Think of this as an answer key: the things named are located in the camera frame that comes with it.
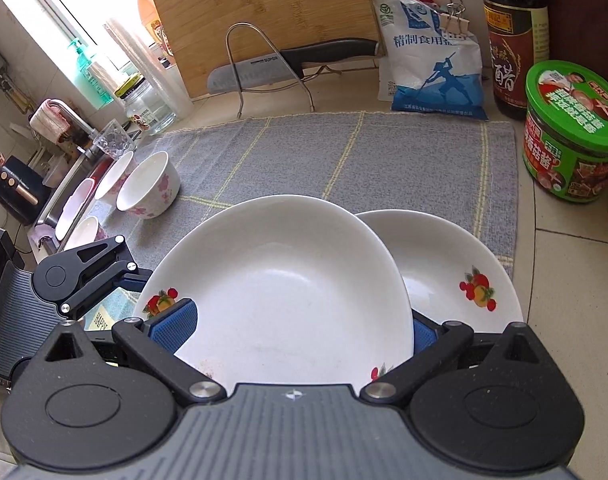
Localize stainless steel sink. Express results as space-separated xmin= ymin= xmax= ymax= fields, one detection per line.
xmin=32 ymin=152 xmax=115 ymax=256

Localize glass jar yellow lid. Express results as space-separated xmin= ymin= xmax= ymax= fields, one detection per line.
xmin=114 ymin=74 xmax=178 ymax=136

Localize metal binder clip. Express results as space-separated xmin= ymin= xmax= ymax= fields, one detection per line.
xmin=436 ymin=0 xmax=472 ymax=42

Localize green dish soap bottle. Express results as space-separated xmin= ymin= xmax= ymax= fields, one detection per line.
xmin=68 ymin=37 xmax=110 ymax=109

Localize white pink-flower bowl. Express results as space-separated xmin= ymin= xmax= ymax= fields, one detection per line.
xmin=64 ymin=215 xmax=108 ymax=253
xmin=116 ymin=152 xmax=181 ymax=219
xmin=94 ymin=150 xmax=137 ymax=207

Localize metal faucet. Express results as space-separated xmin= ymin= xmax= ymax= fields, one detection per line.
xmin=44 ymin=99 xmax=102 ymax=161

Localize white blue salt bag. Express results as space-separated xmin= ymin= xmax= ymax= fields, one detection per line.
xmin=376 ymin=0 xmax=491 ymax=122

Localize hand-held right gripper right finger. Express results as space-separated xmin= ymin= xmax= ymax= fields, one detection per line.
xmin=359 ymin=311 xmax=551 ymax=404

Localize dark vinegar bottle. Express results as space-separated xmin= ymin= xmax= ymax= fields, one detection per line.
xmin=479 ymin=0 xmax=553 ymax=122

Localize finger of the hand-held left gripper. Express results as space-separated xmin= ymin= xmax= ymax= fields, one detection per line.
xmin=54 ymin=235 xmax=155 ymax=320

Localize tall clear plastic roll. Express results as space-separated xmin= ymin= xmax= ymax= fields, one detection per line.
xmin=102 ymin=16 xmax=195 ymax=120

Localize santoku knife black handle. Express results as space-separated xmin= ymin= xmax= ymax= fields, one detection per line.
xmin=207 ymin=37 xmax=381 ymax=97

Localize clear glass mug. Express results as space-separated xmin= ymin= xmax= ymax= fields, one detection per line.
xmin=90 ymin=119 xmax=138 ymax=162

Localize pink cloth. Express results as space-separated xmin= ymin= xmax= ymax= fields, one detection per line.
xmin=28 ymin=99 xmax=73 ymax=140

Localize orange cooking wine bottle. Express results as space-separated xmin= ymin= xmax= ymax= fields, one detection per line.
xmin=136 ymin=0 xmax=177 ymax=58

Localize green-lid sauce jar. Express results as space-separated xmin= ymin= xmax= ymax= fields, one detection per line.
xmin=522 ymin=59 xmax=608 ymax=205

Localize bamboo cutting board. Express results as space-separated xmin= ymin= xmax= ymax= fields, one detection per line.
xmin=148 ymin=0 xmax=381 ymax=100

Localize white pink strainer basket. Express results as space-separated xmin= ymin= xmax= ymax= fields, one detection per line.
xmin=54 ymin=178 xmax=96 ymax=240

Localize black appliance copper knobs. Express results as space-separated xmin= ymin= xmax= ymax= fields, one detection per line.
xmin=0 ymin=155 xmax=53 ymax=225

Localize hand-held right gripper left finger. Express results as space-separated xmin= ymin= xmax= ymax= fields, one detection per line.
xmin=44 ymin=297 xmax=225 ymax=408

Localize white fruit-print plate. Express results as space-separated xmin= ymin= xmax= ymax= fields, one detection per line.
xmin=355 ymin=209 xmax=526 ymax=336
xmin=132 ymin=194 xmax=415 ymax=387

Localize metal wire rack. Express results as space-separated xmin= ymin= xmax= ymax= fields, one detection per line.
xmin=225 ymin=22 xmax=317 ymax=120

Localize grey checked towel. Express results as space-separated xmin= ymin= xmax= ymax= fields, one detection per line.
xmin=76 ymin=111 xmax=520 ymax=333

